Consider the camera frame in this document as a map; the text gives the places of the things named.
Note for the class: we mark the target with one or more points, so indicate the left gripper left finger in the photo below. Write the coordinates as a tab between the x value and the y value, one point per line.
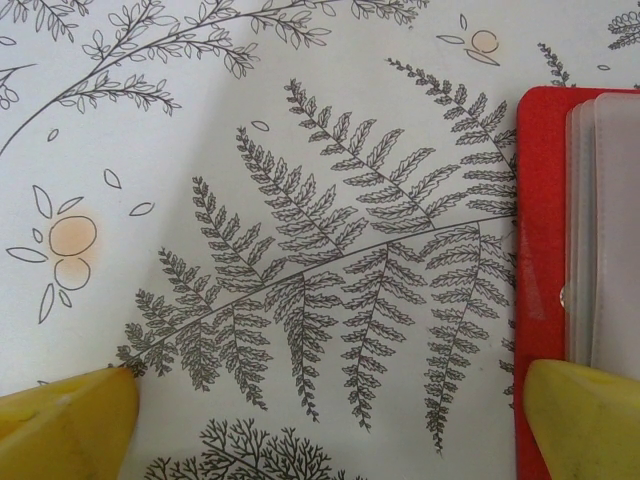
65	430

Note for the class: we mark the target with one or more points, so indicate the floral tablecloth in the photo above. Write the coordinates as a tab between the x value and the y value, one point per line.
200	150

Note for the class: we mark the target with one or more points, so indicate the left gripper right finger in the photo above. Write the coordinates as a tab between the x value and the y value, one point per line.
585	425

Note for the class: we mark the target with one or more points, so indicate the red card box tray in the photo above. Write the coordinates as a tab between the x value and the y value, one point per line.
540	200

